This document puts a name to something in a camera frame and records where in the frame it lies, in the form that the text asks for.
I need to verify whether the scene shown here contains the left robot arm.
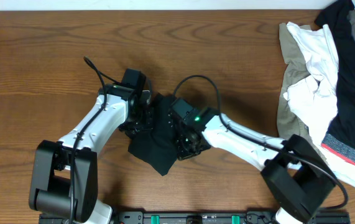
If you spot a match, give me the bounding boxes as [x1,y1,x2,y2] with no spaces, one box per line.
[29,69,152,223]

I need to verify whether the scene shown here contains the black polo shirt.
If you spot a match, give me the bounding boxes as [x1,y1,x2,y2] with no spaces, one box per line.
[128,94,177,176]

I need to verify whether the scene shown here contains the black garment with striped band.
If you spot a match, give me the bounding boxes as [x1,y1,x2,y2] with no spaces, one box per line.
[315,0,355,166]

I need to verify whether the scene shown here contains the white shirt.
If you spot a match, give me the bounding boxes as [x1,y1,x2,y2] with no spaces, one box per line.
[286,22,355,187]

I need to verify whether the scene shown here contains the khaki shorts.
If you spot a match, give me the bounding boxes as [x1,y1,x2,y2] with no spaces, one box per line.
[277,23,321,154]

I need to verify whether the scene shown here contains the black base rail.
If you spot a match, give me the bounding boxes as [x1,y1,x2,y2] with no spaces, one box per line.
[38,211,351,224]

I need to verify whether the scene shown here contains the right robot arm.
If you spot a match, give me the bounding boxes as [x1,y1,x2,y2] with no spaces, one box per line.
[170,98,336,223]

